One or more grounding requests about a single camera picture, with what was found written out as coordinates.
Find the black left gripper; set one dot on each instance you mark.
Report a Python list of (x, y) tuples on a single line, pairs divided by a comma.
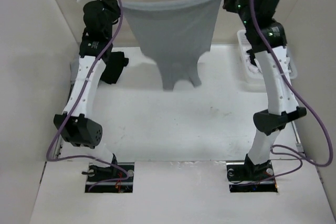
[(112, 4)]

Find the grey tank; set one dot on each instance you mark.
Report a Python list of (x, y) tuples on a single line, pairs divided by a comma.
[(174, 34), (74, 66)]

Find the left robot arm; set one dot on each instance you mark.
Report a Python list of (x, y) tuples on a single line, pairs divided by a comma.
[(74, 125)]

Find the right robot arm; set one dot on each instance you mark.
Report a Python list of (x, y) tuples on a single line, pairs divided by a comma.
[(269, 46)]

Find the folded black tank top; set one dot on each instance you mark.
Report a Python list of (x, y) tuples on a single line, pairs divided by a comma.
[(115, 63)]

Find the folded grey tank top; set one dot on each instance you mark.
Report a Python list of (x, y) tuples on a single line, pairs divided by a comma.
[(74, 66)]

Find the white tank top in basket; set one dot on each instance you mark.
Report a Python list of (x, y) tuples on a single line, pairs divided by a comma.
[(251, 62)]

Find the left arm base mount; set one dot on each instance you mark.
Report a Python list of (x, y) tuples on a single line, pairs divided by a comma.
[(107, 179)]

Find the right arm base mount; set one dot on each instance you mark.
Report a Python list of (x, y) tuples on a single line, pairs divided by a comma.
[(243, 180)]

